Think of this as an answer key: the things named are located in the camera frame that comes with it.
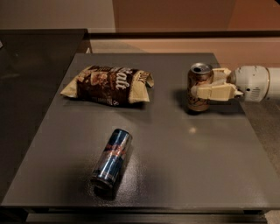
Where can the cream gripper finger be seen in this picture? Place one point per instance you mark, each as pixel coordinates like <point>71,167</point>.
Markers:
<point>222,93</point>
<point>221,75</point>

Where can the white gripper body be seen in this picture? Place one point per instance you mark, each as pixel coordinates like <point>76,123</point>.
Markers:
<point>250,80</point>

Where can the orange soda can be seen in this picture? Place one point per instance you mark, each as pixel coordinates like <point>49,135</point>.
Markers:
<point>199,75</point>

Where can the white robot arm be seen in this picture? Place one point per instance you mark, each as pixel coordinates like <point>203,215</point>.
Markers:
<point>274,89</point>

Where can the blue energy drink can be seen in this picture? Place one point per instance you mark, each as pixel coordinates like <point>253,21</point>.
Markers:
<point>106,171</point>

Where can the brown chip bag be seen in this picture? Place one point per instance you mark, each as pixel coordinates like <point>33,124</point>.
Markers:
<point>113,86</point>

